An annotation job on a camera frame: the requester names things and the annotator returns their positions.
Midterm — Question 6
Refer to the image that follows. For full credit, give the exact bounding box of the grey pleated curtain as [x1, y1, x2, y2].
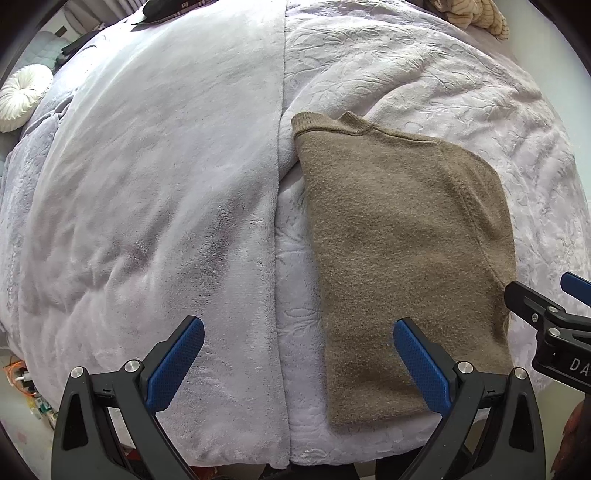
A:
[108, 0, 151, 21]

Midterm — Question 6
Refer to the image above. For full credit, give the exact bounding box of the grey quilted mat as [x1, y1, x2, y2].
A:
[21, 30, 70, 70]

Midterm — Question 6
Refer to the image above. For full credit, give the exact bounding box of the person's right forearm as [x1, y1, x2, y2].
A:
[551, 399, 591, 480]

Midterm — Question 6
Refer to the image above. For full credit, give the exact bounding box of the white round cushion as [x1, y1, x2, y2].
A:
[0, 64, 54, 134]

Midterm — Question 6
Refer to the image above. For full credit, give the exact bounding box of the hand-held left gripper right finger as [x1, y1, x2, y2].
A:
[393, 317, 546, 480]

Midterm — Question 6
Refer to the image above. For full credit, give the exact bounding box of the tangle of floor cables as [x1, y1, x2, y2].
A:
[4, 360, 56, 421]

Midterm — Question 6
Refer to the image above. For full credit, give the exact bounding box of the lavender plush bed blanket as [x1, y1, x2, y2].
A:
[0, 0, 583, 472]

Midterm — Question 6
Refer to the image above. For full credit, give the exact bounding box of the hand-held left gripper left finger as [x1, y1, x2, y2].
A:
[52, 315, 205, 480]

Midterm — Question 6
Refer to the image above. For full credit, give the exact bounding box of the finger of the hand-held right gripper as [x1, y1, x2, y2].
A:
[561, 272, 591, 308]
[504, 281, 573, 332]

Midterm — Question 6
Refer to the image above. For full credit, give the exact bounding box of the cream striped cloth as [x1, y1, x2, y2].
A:
[445, 0, 509, 42]

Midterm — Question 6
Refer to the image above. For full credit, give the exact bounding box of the tan knit sweater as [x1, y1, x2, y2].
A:
[292, 111, 517, 428]

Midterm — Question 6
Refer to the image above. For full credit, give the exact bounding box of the black flat object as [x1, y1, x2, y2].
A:
[61, 32, 99, 56]

